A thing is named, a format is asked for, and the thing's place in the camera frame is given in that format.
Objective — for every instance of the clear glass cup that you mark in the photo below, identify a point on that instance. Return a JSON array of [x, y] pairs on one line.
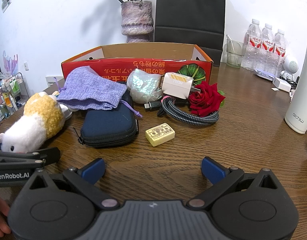
[[234, 53]]

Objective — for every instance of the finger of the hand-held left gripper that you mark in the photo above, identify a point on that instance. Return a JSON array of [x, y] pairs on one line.
[[49, 155]]

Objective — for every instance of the black paper bag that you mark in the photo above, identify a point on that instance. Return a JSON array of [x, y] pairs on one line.
[[188, 17]]

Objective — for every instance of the white calendar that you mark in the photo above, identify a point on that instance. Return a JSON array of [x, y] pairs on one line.
[[53, 81]]

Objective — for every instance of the clear water bottle red label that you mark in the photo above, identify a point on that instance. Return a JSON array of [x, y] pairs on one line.
[[267, 51], [279, 55], [252, 47]]

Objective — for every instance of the red cardboard box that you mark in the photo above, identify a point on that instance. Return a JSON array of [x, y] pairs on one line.
[[148, 52]]

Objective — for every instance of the red rose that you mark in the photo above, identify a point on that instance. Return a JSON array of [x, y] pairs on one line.
[[203, 97]]

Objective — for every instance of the purple ceramic vase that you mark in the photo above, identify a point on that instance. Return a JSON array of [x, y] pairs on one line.
[[137, 20]]

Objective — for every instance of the white power adapter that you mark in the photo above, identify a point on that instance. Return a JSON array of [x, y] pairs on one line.
[[282, 84]]

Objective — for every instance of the white thermos bottle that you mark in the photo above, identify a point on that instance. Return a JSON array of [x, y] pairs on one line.
[[302, 92]]

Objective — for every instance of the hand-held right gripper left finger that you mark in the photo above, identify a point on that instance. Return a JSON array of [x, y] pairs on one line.
[[94, 171]]

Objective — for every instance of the yellow and white plush hamster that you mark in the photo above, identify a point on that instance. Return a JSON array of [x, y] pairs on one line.
[[36, 120]]

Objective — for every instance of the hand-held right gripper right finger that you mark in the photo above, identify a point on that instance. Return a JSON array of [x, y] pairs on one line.
[[213, 171]]

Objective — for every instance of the white and purple tray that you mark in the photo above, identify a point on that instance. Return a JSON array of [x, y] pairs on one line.
[[263, 74]]

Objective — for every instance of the wooden desktop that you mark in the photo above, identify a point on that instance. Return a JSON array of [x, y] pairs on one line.
[[243, 135]]

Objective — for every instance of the white charger plug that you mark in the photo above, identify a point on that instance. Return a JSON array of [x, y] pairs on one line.
[[176, 85]]

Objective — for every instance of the iridescent white pouch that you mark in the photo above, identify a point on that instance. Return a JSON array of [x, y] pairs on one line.
[[142, 85]]

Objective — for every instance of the navy blue zip case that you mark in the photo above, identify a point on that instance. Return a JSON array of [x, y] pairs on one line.
[[108, 127]]

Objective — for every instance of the white wall socket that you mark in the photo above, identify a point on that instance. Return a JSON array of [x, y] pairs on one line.
[[26, 66]]

